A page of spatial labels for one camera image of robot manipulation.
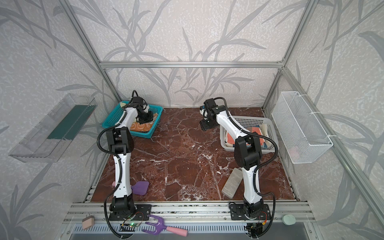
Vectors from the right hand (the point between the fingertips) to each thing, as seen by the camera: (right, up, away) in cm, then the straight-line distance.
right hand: (207, 121), depth 96 cm
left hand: (-38, +5, +13) cm, 41 cm away
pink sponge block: (-57, -48, -26) cm, 79 cm away
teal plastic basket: (-67, +1, +9) cm, 67 cm away
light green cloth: (-63, +12, +15) cm, 66 cm away
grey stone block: (+14, -34, -15) cm, 40 cm away
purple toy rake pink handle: (-22, -50, -26) cm, 61 cm away
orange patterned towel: (-44, -4, +9) cm, 45 cm away
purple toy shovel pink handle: (-37, -37, -16) cm, 54 cm away
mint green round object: (+38, -47, -25) cm, 66 cm away
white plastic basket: (+31, 0, +6) cm, 31 cm away
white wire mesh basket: (+39, -6, -35) cm, 52 cm away
